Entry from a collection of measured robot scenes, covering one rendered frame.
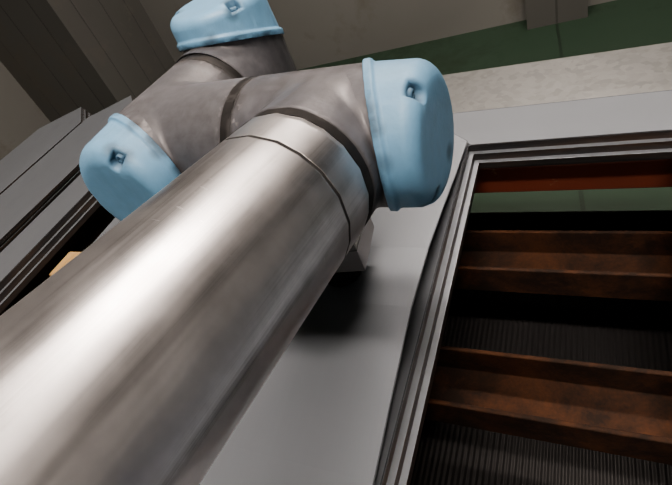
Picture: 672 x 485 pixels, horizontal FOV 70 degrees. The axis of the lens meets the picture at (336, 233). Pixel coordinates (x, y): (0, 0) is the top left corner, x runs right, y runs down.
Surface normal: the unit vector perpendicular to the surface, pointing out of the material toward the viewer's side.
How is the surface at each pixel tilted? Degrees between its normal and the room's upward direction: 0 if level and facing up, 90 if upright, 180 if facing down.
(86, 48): 90
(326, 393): 9
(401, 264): 0
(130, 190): 90
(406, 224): 8
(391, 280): 0
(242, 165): 18
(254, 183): 35
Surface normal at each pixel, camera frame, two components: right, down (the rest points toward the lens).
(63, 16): 0.92, -0.06
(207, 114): -0.45, -0.25
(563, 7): -0.24, 0.71
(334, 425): -0.37, -0.58
